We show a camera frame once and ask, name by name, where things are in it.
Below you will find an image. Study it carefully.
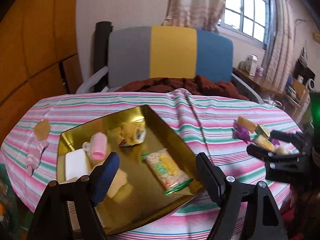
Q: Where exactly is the purple cloth piece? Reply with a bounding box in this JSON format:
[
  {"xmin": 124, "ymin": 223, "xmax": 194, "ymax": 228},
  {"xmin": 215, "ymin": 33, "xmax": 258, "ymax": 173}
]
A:
[{"xmin": 232, "ymin": 124, "xmax": 250, "ymax": 144}]

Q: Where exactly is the white carton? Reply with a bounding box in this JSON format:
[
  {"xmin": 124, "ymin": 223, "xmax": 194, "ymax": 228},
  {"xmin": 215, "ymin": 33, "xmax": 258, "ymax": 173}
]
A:
[{"xmin": 246, "ymin": 55, "xmax": 258, "ymax": 77}]

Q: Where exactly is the beige patterned curtain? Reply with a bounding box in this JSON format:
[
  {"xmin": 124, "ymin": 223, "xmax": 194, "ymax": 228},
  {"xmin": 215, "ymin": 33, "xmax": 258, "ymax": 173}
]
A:
[{"xmin": 161, "ymin": 0, "xmax": 227, "ymax": 33}]

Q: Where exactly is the striped pink green tablecloth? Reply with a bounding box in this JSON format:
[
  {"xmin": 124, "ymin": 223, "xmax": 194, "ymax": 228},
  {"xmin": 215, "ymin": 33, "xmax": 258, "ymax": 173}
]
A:
[{"xmin": 0, "ymin": 89, "xmax": 304, "ymax": 240}]

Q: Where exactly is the green yellow packet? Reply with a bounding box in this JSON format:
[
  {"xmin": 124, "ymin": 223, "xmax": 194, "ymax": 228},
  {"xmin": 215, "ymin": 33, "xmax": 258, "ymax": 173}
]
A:
[{"xmin": 255, "ymin": 124, "xmax": 271, "ymax": 138}]

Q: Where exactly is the grey yellow blue chair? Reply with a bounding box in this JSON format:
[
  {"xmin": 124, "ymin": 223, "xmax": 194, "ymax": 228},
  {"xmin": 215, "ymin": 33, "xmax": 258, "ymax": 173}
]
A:
[{"xmin": 76, "ymin": 25, "xmax": 264, "ymax": 104}]

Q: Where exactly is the pink striped sock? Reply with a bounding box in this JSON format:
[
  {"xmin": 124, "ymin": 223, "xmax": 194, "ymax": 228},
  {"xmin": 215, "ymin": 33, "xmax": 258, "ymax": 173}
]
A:
[{"xmin": 25, "ymin": 139, "xmax": 49, "ymax": 176}]

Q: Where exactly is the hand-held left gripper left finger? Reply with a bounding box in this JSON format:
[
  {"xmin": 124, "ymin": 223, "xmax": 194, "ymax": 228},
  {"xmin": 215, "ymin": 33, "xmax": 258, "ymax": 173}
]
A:
[{"xmin": 26, "ymin": 152, "xmax": 120, "ymax": 240}]

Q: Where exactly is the pink hair roller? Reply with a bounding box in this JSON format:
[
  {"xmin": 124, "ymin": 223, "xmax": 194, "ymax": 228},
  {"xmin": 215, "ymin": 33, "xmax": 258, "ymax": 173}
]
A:
[{"xmin": 82, "ymin": 133, "xmax": 108, "ymax": 160}]

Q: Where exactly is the orange wooden wardrobe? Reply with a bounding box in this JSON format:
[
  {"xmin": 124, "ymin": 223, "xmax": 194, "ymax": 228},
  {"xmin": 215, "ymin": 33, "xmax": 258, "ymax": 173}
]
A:
[{"xmin": 0, "ymin": 0, "xmax": 83, "ymax": 140}]

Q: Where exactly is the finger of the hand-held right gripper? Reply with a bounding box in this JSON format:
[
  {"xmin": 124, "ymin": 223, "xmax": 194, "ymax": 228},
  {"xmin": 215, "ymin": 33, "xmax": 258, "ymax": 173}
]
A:
[
  {"xmin": 246, "ymin": 144, "xmax": 277, "ymax": 163},
  {"xmin": 269, "ymin": 130, "xmax": 303, "ymax": 144}
]

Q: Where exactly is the cream round object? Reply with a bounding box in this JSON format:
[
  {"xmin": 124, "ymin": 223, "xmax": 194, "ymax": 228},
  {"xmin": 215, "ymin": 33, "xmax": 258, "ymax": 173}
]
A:
[{"xmin": 275, "ymin": 146, "xmax": 295, "ymax": 156}]

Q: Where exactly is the cardboard box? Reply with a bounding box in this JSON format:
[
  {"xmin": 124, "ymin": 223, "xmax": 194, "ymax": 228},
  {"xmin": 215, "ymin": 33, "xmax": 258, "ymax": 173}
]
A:
[{"xmin": 287, "ymin": 79, "xmax": 310, "ymax": 113}]

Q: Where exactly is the brown red blanket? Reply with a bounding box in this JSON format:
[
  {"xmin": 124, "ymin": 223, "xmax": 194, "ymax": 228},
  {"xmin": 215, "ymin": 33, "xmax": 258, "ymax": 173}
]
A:
[{"xmin": 115, "ymin": 75, "xmax": 249, "ymax": 100}]

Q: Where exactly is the beige sponge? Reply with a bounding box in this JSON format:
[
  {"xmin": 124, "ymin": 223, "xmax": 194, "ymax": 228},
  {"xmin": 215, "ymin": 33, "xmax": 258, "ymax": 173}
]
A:
[{"xmin": 107, "ymin": 169, "xmax": 133, "ymax": 203}]

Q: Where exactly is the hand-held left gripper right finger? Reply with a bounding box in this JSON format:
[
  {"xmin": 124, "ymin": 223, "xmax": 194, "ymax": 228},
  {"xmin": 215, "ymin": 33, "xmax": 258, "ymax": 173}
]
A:
[{"xmin": 195, "ymin": 152, "xmax": 288, "ymax": 240}]

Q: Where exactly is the black rolled mat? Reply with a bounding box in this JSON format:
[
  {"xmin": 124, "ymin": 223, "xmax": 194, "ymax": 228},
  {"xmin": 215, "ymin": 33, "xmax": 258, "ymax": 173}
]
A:
[{"xmin": 94, "ymin": 21, "xmax": 113, "ymax": 93}]

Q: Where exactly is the barred window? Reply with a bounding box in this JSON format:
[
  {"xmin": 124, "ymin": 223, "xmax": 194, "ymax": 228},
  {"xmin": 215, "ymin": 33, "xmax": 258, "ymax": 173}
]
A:
[{"xmin": 217, "ymin": 0, "xmax": 273, "ymax": 49}]

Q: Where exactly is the green ended snack packet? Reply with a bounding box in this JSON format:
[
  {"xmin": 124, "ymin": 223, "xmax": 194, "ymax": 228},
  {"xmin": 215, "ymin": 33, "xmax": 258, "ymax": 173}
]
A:
[{"xmin": 141, "ymin": 148, "xmax": 193, "ymax": 195}]

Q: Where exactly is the gold metal tin tray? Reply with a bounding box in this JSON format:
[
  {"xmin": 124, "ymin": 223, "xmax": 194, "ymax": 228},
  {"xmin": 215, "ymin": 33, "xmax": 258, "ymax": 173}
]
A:
[{"xmin": 56, "ymin": 105, "xmax": 204, "ymax": 235}]

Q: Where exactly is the beige striped curtain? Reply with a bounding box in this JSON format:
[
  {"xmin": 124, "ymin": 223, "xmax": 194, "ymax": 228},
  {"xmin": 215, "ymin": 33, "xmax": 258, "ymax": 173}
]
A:
[{"xmin": 261, "ymin": 0, "xmax": 300, "ymax": 93}]

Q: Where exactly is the white block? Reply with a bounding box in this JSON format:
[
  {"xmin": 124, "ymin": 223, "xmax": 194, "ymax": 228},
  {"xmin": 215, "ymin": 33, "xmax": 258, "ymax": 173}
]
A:
[{"xmin": 65, "ymin": 149, "xmax": 90, "ymax": 182}]

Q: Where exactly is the wooden desk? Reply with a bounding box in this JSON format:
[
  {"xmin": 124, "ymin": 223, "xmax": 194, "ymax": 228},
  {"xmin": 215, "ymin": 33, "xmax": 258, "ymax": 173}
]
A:
[{"xmin": 232, "ymin": 67, "xmax": 310, "ymax": 120}]

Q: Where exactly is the yellow snack packet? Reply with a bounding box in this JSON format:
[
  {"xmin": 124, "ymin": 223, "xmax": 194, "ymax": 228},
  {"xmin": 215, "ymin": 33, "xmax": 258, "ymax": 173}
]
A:
[{"xmin": 252, "ymin": 135, "xmax": 275, "ymax": 152}]

